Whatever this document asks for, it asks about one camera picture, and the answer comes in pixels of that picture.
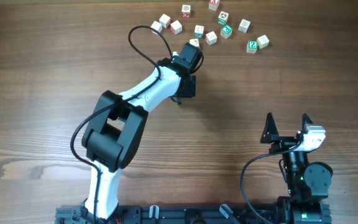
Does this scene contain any red animal sketch block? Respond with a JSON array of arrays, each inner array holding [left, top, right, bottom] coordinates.
[[170, 20, 183, 35]]

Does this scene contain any blue K block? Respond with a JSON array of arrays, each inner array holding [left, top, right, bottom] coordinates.
[[238, 19, 250, 33]]

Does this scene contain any green ladybug block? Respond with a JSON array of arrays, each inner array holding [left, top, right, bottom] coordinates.
[[218, 11, 229, 25]]

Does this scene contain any green letter block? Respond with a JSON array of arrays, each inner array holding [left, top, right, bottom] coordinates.
[[220, 24, 233, 39]]

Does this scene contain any red-edged white block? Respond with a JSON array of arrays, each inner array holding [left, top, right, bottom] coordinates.
[[159, 14, 171, 28]]

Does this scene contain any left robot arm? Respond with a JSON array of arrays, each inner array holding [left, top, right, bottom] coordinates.
[[81, 43, 204, 223]]

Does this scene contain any red X block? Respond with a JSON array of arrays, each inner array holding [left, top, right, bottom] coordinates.
[[208, 0, 220, 11]]

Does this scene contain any red Z white block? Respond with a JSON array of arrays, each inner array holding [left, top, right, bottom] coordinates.
[[150, 21, 163, 35]]

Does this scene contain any green N block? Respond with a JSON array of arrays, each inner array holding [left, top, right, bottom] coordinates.
[[194, 25, 204, 39]]

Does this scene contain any red Q block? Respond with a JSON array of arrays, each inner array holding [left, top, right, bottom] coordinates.
[[181, 4, 191, 18]]

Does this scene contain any yellow turtle block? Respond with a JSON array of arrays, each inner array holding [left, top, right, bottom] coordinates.
[[257, 35, 270, 49]]

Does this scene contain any plain number one block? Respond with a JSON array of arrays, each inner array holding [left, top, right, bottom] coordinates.
[[205, 31, 218, 45]]

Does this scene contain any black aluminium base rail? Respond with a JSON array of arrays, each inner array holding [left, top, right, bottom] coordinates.
[[55, 203, 333, 224]]

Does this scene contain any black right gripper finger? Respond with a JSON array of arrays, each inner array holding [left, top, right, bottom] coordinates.
[[260, 112, 279, 144], [301, 113, 313, 131]]

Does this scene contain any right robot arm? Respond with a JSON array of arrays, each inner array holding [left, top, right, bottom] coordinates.
[[260, 113, 333, 223]]

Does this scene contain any green Z block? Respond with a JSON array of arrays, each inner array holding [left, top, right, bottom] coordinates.
[[246, 40, 258, 54]]

